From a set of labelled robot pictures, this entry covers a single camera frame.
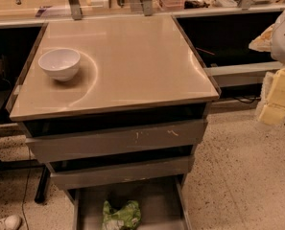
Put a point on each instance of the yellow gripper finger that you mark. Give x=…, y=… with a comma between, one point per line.
x=272, y=104
x=263, y=42

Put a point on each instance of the green rice chip bag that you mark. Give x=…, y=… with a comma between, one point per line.
x=128, y=217

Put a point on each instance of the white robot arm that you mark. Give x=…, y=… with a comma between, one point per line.
x=277, y=44

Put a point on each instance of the open bottom grey drawer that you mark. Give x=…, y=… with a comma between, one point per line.
x=154, y=204

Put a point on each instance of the grey drawer cabinet with counter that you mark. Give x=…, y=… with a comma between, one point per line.
x=135, y=71

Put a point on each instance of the top grey drawer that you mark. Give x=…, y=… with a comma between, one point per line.
x=55, y=148

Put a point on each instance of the middle grey drawer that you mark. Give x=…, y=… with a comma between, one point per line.
x=123, y=173

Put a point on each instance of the white ceramic bowl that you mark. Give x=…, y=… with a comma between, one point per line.
x=60, y=64

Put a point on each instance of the black table leg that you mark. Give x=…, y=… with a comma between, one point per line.
x=42, y=185

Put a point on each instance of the white sneaker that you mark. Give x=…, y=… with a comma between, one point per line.
x=12, y=222

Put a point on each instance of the grey metal upright post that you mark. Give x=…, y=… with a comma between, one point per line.
x=75, y=8

